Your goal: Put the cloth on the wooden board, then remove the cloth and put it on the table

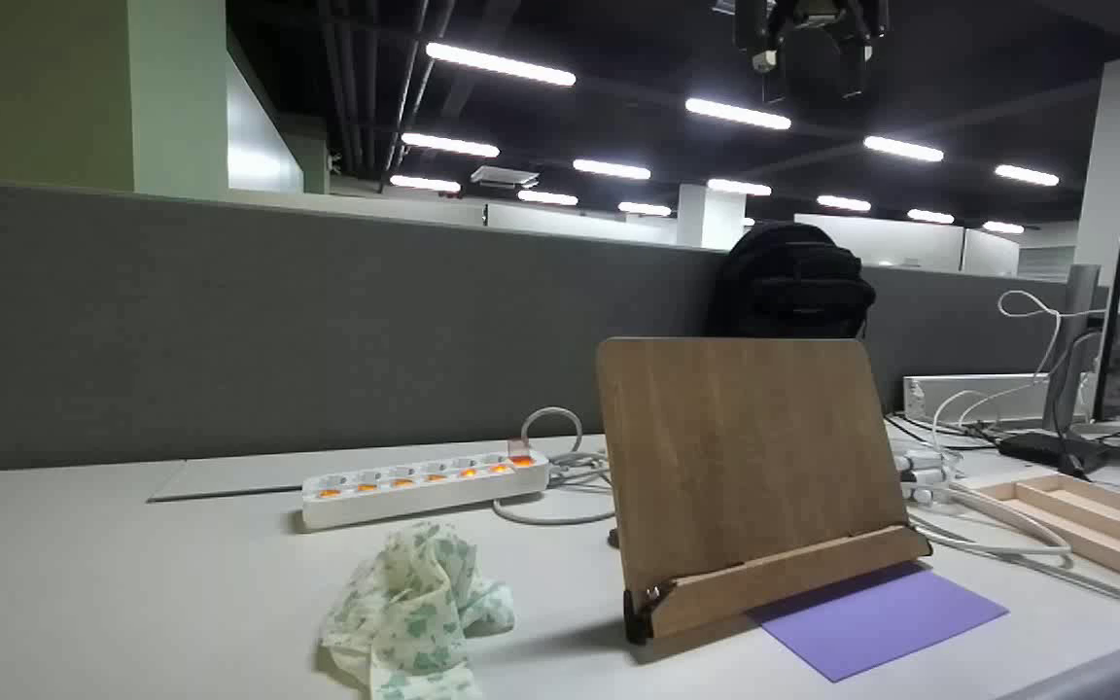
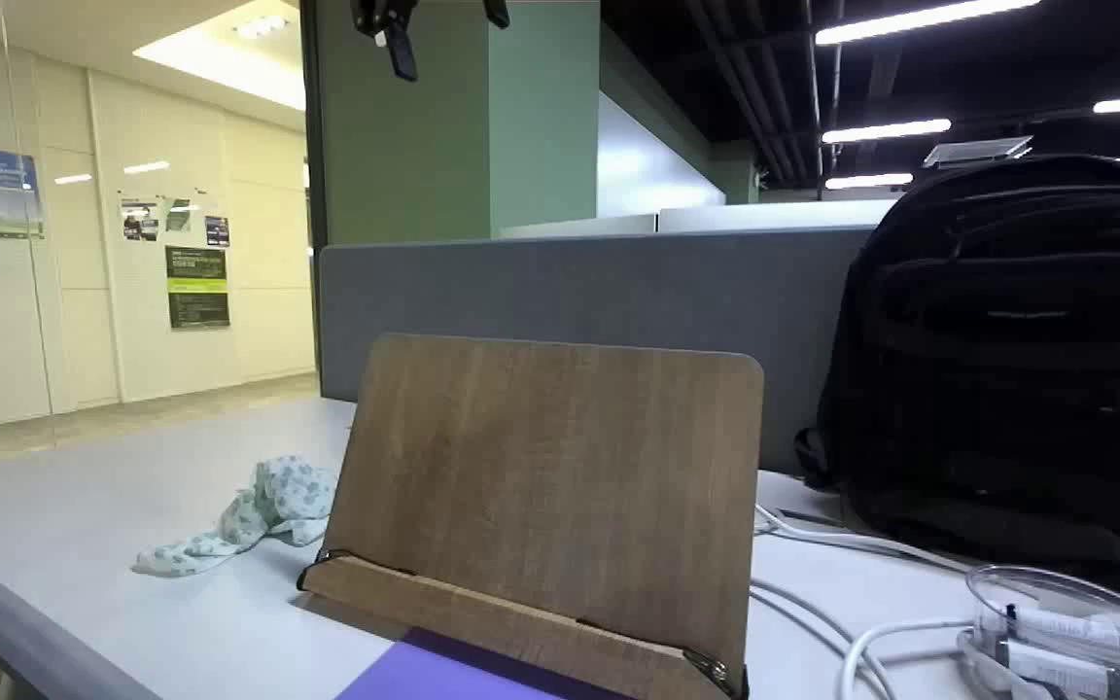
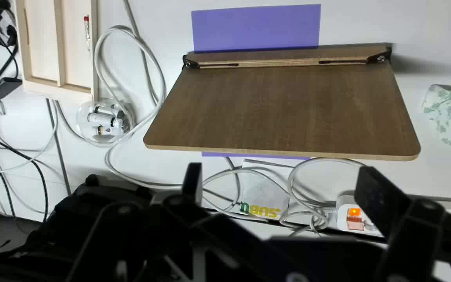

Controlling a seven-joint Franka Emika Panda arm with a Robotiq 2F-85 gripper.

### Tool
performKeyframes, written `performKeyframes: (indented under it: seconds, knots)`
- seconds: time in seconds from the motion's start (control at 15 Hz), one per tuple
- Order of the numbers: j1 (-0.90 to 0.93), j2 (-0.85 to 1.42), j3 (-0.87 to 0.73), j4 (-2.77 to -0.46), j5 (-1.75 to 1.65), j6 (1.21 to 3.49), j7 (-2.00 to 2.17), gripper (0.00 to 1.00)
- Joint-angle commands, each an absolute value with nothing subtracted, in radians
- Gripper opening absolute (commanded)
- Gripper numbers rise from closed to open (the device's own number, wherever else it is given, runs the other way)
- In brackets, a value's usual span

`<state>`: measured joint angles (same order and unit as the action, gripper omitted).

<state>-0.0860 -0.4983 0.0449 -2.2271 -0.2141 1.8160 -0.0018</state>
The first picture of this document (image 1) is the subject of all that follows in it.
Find white rectangular device box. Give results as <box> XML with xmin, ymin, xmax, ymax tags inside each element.
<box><xmin>900</xmin><ymin>371</ymin><xmax>1058</xmax><ymax>434</ymax></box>

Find light wooden frame tray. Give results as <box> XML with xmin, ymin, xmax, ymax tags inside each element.
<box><xmin>974</xmin><ymin>472</ymin><xmax>1120</xmax><ymax>603</ymax></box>

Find grey office partition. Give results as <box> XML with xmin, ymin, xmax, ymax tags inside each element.
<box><xmin>0</xmin><ymin>176</ymin><xmax>1112</xmax><ymax>475</ymax></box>

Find white power strip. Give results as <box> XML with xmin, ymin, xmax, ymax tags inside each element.
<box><xmin>294</xmin><ymin>444</ymin><xmax>551</xmax><ymax>532</ymax></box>

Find white plug adapters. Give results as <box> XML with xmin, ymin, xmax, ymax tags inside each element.
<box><xmin>887</xmin><ymin>436</ymin><xmax>970</xmax><ymax>509</ymax></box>

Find thin grey cable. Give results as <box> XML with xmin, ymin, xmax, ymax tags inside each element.
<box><xmin>145</xmin><ymin>484</ymin><xmax>309</xmax><ymax>507</ymax></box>

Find ceiling air vent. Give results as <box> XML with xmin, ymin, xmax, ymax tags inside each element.
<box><xmin>467</xmin><ymin>161</ymin><xmax>546</xmax><ymax>195</ymax></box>

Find white table cable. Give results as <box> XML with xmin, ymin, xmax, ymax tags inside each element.
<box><xmin>905</xmin><ymin>479</ymin><xmax>1077</xmax><ymax>575</ymax></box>

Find purple paper sheet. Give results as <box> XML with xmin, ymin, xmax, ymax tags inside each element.
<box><xmin>757</xmin><ymin>564</ymin><xmax>1013</xmax><ymax>688</ymax></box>

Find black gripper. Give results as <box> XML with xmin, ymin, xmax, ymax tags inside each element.
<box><xmin>768</xmin><ymin>0</ymin><xmax>896</xmax><ymax>104</ymax></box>

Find white looped power strip cable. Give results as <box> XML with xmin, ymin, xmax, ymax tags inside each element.
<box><xmin>491</xmin><ymin>400</ymin><xmax>617</xmax><ymax>531</ymax></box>

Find wooden board book stand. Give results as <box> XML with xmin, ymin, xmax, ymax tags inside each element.
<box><xmin>590</xmin><ymin>331</ymin><xmax>936</xmax><ymax>656</ymax></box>

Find black backpack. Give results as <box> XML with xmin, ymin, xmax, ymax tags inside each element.
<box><xmin>703</xmin><ymin>221</ymin><xmax>878</xmax><ymax>343</ymax></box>

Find grey monitor stand pole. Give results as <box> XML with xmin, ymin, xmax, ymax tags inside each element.
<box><xmin>1041</xmin><ymin>262</ymin><xmax>1107</xmax><ymax>436</ymax></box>

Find white curled cable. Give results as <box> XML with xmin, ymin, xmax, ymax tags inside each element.
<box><xmin>991</xmin><ymin>284</ymin><xmax>1106</xmax><ymax>383</ymax></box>

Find white cloth with green pattern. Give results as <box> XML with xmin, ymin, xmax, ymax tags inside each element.
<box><xmin>313</xmin><ymin>522</ymin><xmax>521</xmax><ymax>700</ymax></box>

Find black monitor base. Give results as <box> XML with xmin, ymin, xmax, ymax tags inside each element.
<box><xmin>996</xmin><ymin>426</ymin><xmax>1120</xmax><ymax>484</ymax></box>

